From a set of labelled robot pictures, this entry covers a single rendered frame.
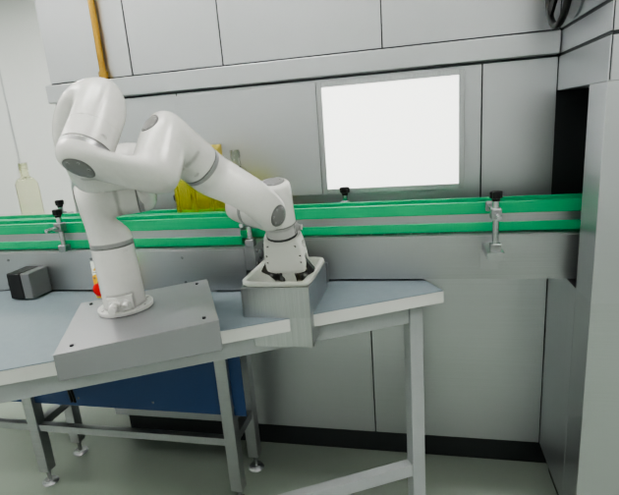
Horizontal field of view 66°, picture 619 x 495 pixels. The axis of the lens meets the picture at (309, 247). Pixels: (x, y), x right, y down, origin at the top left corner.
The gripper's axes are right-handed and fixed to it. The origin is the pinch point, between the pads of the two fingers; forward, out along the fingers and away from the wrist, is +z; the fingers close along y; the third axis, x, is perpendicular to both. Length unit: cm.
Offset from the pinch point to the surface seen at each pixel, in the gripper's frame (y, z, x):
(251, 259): 13.9, -1.1, -11.8
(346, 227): -11.7, -4.0, -24.1
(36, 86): 344, -7, -353
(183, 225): 33.9, -10.3, -16.3
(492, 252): -49, -3, -10
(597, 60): -70, -44, -22
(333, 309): -10.8, 5.0, 2.9
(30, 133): 363, 37, -342
